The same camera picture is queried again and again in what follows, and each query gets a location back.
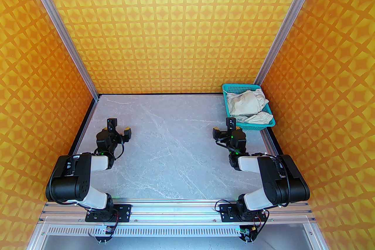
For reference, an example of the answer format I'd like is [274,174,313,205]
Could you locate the aluminium frame post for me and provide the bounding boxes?
[253,0,331,86]
[15,0,99,99]

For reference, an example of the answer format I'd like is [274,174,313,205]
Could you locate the small circuit board with wires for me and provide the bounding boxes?
[88,224,116,243]
[237,224,261,243]

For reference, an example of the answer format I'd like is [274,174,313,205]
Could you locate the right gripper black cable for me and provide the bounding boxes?
[215,137,235,155]

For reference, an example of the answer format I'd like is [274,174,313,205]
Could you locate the beige drawstring shorts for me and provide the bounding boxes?
[228,90,274,125]

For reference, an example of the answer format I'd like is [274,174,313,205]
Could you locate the teal plastic mesh basket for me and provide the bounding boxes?
[222,83,276,130]

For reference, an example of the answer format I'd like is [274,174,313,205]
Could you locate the aluminium side rail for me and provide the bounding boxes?
[261,129,284,156]

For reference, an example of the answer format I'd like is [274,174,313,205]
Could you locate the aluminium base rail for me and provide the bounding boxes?
[40,198,316,225]

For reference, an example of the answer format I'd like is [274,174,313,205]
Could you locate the white t-shirt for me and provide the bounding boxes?
[226,89,269,108]

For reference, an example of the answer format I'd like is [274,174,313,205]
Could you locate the white slotted cable duct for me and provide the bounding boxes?
[47,224,318,239]

